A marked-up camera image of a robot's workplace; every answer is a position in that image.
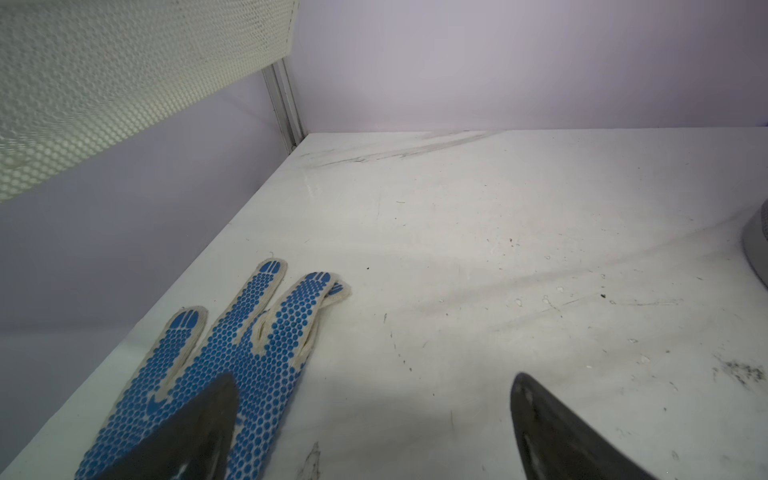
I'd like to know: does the white mesh lower shelf tray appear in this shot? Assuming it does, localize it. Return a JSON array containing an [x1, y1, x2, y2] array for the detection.
[[1, 1, 299, 200]]

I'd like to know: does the grey mesh waste bin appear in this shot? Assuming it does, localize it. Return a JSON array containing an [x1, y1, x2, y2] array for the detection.
[[741, 200, 768, 286]]

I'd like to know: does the blue dotted work glove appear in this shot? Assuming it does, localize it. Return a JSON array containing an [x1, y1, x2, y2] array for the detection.
[[75, 258, 351, 479]]

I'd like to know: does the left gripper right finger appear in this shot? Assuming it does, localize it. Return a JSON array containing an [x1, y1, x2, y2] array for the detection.
[[510, 373, 654, 480]]

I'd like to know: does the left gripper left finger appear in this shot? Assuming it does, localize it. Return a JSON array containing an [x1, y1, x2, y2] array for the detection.
[[97, 373, 239, 479]]

